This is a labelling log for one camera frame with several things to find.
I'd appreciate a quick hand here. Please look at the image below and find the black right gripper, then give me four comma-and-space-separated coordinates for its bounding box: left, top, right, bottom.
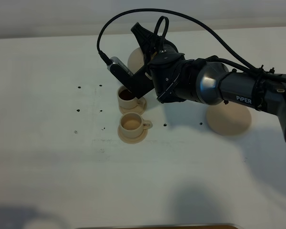
131, 22, 205, 103

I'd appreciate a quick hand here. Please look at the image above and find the beige teapot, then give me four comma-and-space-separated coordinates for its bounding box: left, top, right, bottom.
127, 47, 144, 74

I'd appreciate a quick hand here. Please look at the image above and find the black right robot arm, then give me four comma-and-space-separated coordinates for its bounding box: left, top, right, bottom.
131, 23, 286, 142

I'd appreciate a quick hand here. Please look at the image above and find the beige teapot saucer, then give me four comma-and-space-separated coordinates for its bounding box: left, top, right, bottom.
205, 103, 252, 136

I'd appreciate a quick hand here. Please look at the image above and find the beige far teacup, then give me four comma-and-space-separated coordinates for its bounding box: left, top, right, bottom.
117, 86, 146, 110

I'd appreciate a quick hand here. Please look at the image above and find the beige teacup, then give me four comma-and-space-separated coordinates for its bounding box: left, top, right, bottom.
119, 112, 153, 138
117, 86, 146, 110

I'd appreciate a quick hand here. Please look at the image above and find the beige far cup saucer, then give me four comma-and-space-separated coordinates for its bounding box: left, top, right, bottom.
119, 97, 147, 115

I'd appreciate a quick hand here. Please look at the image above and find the beige cup saucer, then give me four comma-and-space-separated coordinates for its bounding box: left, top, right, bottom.
119, 97, 147, 115
117, 127, 148, 144

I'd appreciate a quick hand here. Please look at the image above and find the beige near teacup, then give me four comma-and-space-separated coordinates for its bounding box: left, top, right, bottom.
119, 112, 153, 138

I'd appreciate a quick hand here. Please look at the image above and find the beige near cup saucer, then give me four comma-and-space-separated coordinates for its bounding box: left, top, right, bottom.
117, 127, 148, 144

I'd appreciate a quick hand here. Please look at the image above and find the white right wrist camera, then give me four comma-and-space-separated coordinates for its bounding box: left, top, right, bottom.
105, 57, 154, 99

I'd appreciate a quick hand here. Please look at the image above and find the black camera cable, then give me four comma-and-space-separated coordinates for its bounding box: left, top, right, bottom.
96, 9, 286, 84

